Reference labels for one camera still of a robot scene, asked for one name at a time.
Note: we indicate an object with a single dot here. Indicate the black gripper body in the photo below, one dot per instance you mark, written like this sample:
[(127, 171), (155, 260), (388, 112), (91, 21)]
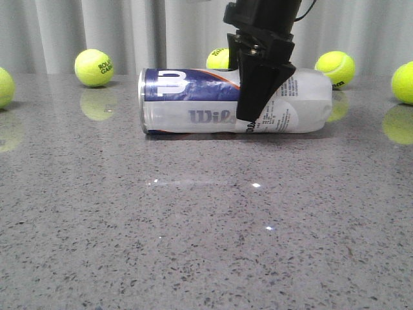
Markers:
[(264, 20)]

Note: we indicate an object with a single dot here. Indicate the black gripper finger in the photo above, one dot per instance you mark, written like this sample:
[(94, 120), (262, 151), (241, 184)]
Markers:
[(233, 46), (264, 65)]

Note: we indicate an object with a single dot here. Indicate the white Wilson tennis ball can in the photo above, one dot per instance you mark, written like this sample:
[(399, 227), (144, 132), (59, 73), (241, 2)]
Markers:
[(177, 101)]

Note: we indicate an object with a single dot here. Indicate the centre tennis ball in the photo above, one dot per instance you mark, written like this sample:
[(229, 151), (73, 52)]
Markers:
[(218, 59)]

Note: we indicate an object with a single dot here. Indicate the right tennis ball with Wilson print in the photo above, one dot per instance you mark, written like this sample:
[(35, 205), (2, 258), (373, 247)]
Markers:
[(338, 66)]

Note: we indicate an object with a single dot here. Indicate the far right tennis ball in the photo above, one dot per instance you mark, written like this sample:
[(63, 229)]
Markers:
[(402, 83)]

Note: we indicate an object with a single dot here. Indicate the tennis ball with Roland Garros print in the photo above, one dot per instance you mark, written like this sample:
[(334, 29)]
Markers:
[(93, 68)]

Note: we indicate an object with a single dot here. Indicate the far left tennis ball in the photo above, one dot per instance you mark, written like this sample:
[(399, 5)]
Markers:
[(7, 88)]

